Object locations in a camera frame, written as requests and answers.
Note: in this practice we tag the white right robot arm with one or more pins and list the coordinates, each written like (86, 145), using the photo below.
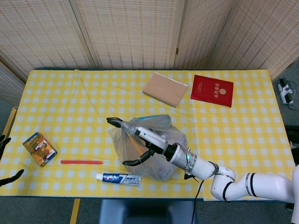
(233, 182)

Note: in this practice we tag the beige woven screen panel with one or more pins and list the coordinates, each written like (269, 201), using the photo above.
(39, 30)
(130, 30)
(201, 32)
(261, 35)
(9, 86)

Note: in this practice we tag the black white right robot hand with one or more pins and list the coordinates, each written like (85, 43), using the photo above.
(154, 140)

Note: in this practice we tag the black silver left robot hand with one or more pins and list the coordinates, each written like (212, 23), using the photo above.
(3, 142)

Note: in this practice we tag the white blue toothpaste tube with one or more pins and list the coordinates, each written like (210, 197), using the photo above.
(119, 179)

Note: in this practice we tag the blue chair seat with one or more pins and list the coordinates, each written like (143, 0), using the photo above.
(147, 212)

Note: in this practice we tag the black equipment box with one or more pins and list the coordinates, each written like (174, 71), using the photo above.
(293, 137)

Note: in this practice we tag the red certificate book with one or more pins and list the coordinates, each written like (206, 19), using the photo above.
(211, 91)

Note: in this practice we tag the transparent plastic bag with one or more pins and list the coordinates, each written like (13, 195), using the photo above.
(123, 144)

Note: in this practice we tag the blue cookie box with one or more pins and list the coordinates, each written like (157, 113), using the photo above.
(154, 120)

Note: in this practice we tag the white power strip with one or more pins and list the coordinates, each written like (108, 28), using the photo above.
(285, 92)

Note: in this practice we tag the brown spiral notebook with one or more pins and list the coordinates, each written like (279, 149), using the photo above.
(164, 88)

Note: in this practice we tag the orange snack packet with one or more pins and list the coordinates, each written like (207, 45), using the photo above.
(40, 149)

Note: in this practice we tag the yellow floor tape strip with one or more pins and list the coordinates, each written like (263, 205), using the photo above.
(9, 121)
(75, 211)

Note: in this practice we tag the red pen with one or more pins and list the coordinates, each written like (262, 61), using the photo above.
(79, 162)

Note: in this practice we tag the yellow white checkered tablecloth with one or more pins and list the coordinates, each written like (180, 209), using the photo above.
(77, 105)

